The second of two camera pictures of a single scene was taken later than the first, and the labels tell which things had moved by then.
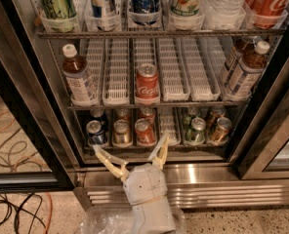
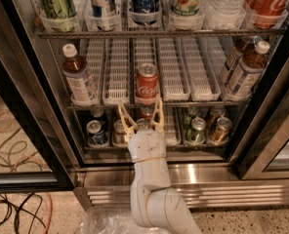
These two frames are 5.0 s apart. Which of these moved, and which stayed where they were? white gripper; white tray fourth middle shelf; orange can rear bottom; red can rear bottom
Moved: white gripper
Stayed: white tray fourth middle shelf; red can rear bottom; orange can rear bottom
